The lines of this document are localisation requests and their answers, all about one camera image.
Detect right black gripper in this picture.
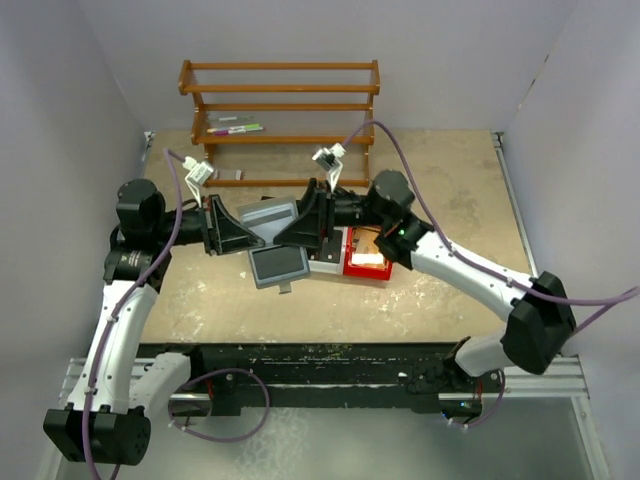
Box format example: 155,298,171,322
274,177,390,248

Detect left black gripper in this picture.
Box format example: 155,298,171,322
152,193,264,255

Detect grey card holder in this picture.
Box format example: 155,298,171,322
237,196,311,294

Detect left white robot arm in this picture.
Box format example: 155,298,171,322
43,179,265,475

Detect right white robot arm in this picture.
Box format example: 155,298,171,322
274,170,576,391

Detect white plastic bin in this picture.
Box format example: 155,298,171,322
307,227,348,275

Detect wooden pieces in red bin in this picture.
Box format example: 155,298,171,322
350,228,385,269

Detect red plastic bin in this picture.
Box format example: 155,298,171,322
343,227,393,281

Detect wooden slatted rack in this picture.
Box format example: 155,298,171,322
178,60,380,162

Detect pink marker pen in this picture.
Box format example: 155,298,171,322
206,126,246,136

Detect light green marker pen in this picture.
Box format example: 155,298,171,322
233,124,265,133

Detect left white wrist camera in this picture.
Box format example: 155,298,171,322
182,156,215,207

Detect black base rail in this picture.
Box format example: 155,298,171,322
137,343,502,417

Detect aluminium frame rail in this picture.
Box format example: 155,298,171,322
59,357,589,404

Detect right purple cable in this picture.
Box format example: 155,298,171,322
341,119,640,432

